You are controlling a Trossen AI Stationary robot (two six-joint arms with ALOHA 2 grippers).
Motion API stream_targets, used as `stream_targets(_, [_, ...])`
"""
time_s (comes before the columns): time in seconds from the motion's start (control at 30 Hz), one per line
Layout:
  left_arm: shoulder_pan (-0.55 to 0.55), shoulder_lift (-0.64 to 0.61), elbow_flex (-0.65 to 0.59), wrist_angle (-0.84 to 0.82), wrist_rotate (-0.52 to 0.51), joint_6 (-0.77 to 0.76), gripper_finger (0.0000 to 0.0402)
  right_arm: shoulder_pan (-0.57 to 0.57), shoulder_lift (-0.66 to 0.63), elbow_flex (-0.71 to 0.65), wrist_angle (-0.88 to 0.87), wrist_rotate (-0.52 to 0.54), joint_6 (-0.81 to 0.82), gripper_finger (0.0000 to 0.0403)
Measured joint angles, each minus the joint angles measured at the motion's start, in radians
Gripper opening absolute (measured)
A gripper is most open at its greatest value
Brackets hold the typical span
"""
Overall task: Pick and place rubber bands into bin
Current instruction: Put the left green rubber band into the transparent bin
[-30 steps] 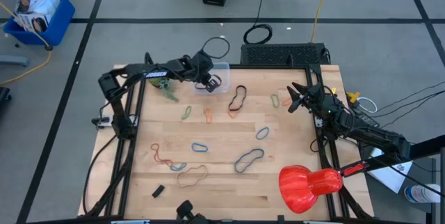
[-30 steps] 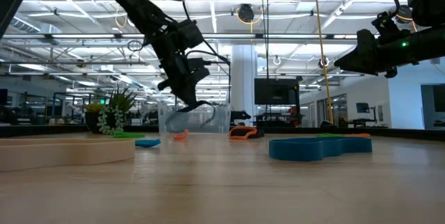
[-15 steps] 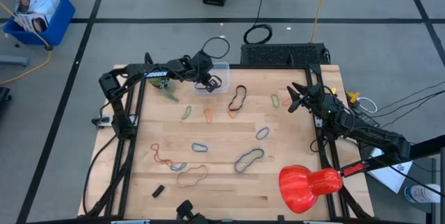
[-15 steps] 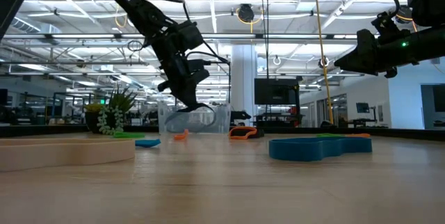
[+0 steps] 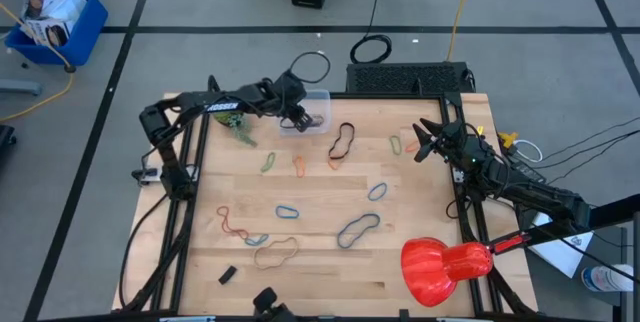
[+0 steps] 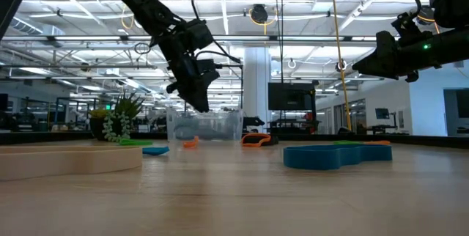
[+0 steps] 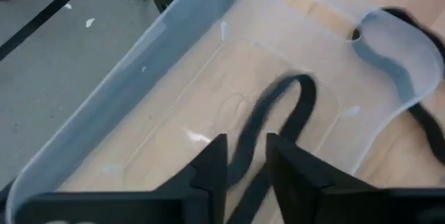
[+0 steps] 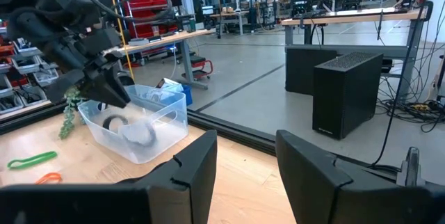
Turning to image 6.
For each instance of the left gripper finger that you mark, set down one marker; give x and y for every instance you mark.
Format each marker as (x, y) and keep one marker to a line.
(198, 96)

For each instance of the orange rubber band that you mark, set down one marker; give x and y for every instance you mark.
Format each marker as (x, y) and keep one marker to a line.
(188, 144)
(256, 135)
(379, 142)

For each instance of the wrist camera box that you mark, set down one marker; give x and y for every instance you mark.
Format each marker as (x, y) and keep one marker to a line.
(405, 25)
(208, 68)

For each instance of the small blue rubber band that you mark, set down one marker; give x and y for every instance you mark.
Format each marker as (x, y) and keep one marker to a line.
(155, 151)

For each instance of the green rubber band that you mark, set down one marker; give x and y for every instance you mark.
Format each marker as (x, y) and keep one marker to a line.
(135, 142)
(346, 142)

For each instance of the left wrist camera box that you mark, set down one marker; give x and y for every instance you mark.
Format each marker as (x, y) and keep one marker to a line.
(208, 68)

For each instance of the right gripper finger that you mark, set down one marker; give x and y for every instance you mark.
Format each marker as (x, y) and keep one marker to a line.
(386, 49)
(381, 69)

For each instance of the black aluminium table frame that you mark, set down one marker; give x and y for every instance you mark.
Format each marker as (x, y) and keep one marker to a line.
(55, 137)

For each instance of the clear plastic bin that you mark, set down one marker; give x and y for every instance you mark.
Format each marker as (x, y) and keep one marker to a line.
(220, 126)

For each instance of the light wooden board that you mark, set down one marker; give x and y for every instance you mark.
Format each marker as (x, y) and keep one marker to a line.
(73, 162)

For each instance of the black background robot gripper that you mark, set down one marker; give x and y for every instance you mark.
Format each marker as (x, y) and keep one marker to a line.
(254, 121)

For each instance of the dark wall screen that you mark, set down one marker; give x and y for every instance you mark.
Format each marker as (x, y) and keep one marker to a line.
(458, 111)

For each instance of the small background monitor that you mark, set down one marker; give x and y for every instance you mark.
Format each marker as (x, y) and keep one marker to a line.
(382, 113)

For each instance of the black monitor on stand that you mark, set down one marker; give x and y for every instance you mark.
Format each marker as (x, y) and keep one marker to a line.
(291, 96)

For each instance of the black rubber band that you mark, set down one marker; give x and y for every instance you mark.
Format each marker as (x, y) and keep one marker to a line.
(274, 140)

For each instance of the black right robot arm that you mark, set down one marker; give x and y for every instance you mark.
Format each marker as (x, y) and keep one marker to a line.
(454, 5)

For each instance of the artificial potted succulent plant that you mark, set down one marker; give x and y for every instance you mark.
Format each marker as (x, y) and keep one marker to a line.
(117, 122)

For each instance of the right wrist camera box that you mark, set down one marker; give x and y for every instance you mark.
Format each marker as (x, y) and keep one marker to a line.
(405, 25)

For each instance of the white building column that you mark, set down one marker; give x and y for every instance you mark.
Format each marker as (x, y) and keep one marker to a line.
(256, 82)

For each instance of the blue tray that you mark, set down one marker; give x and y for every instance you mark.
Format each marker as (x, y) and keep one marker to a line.
(311, 159)

